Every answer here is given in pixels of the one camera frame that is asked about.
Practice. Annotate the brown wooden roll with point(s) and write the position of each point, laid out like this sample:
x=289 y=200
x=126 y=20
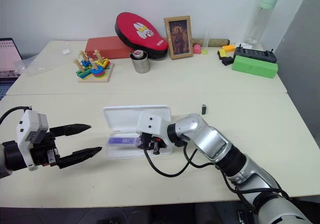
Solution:
x=218 y=41

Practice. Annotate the red rectangular box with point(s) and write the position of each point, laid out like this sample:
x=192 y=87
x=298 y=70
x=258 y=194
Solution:
x=105 y=47

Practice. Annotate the small black marker cap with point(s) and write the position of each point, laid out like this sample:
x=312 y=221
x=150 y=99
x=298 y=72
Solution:
x=204 y=109

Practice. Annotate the clear plastic bag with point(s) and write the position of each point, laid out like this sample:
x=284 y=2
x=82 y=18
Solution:
x=31 y=64

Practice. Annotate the yellow toy brick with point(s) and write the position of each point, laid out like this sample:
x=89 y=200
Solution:
x=222 y=52

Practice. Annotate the clear tube with green base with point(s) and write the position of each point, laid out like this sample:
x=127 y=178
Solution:
x=205 y=44

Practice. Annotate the white plastic pencil case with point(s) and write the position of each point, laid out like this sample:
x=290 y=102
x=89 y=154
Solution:
x=125 y=118

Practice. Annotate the red cartoon punching pad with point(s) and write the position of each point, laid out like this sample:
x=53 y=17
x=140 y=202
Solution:
x=140 y=33

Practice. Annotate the laptop with pink screen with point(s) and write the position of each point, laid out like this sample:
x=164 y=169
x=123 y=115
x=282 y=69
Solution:
x=8 y=57

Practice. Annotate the green foam block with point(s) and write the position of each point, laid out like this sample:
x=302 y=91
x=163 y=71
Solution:
x=253 y=67

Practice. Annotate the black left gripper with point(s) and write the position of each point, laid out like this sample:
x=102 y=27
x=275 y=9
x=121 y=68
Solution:
x=43 y=156

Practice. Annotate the purple marker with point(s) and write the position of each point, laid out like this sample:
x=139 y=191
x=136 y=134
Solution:
x=122 y=141

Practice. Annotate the small white paper scrap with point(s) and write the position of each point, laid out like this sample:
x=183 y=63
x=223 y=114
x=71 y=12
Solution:
x=66 y=51

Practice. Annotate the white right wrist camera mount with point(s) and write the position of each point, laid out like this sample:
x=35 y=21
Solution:
x=150 y=123

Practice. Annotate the wooden framed portrait picture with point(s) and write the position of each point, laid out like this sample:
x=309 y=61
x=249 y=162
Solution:
x=178 y=37

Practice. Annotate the pink plastic toy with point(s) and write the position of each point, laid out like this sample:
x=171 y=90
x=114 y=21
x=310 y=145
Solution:
x=197 y=49

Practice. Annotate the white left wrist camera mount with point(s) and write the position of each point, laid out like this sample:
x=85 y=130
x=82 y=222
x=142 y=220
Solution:
x=26 y=123

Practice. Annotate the pink black tape roll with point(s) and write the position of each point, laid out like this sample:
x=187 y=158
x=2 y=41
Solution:
x=137 y=54

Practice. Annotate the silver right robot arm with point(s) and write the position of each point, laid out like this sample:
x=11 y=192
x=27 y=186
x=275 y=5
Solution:
x=212 y=138

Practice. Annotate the clear bottle with green lid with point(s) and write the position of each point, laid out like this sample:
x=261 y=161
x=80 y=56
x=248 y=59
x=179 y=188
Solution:
x=260 y=23

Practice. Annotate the metal cup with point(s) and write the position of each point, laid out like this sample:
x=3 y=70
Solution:
x=142 y=64

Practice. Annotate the small black block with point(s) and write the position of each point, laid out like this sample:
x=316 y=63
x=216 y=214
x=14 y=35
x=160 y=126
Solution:
x=227 y=60

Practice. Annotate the orange toy brick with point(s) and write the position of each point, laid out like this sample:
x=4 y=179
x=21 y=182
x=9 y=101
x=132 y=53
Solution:
x=228 y=48

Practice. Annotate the wooden colourful shape stacking toy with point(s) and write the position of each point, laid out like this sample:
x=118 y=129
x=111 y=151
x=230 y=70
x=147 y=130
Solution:
x=93 y=70

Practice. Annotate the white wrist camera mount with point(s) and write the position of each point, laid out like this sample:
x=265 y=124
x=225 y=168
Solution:
x=26 y=123
x=150 y=123

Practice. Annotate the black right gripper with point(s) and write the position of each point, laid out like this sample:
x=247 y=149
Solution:
x=146 y=140

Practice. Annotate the black remote controller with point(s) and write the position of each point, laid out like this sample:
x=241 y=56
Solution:
x=257 y=54

